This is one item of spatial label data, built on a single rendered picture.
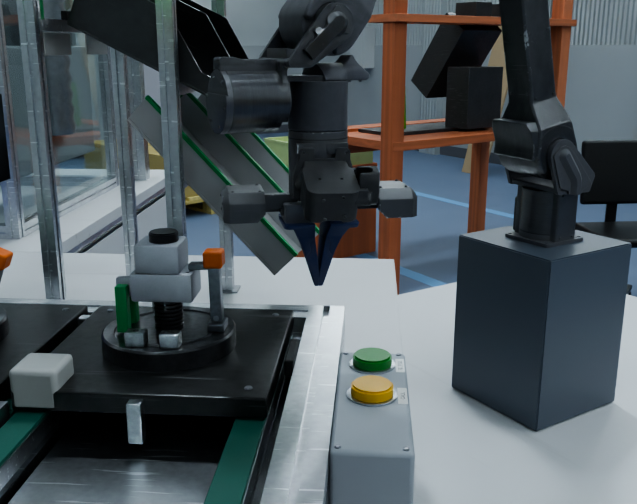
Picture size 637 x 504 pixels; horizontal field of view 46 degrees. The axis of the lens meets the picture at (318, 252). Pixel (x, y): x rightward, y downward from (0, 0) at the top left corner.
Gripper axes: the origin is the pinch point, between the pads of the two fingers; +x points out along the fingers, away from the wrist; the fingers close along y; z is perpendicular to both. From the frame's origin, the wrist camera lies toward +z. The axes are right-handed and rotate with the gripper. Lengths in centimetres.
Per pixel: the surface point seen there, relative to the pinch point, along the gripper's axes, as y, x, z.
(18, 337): -31.6, 10.8, -9.7
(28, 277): -43, 22, -70
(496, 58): 300, -10, -691
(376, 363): 5.4, 10.9, 3.5
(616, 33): 383, -34, -608
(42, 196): -31.4, -1.2, -28.5
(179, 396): -14.1, 11.0, 7.7
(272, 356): -4.8, 10.9, 0.1
